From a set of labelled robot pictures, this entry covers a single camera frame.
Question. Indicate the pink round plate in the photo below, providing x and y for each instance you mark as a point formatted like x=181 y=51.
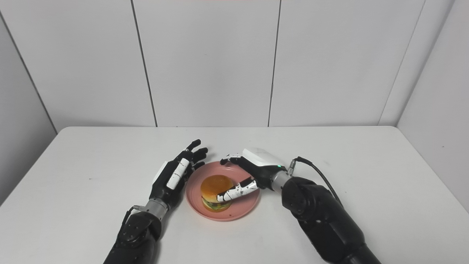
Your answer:
x=245 y=209

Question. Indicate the toy hamburger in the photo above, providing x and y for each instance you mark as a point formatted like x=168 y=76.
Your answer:
x=215 y=185

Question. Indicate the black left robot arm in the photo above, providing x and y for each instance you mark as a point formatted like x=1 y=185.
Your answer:
x=137 y=234

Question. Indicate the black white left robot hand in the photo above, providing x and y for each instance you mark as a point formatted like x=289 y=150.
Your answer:
x=163 y=187

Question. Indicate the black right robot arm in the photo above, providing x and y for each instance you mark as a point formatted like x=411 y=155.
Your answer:
x=322 y=220

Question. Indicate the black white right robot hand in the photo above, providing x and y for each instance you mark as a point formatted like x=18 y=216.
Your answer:
x=262 y=165

